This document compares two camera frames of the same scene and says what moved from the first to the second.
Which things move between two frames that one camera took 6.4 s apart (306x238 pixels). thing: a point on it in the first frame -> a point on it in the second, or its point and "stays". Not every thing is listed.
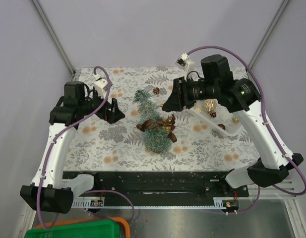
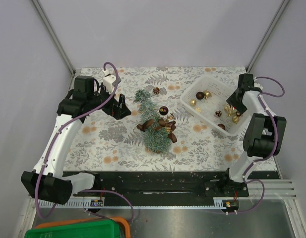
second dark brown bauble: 221,126 stays
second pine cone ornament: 156,90 stays
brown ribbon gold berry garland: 167,124 stays
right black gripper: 179,97 -> 240,108
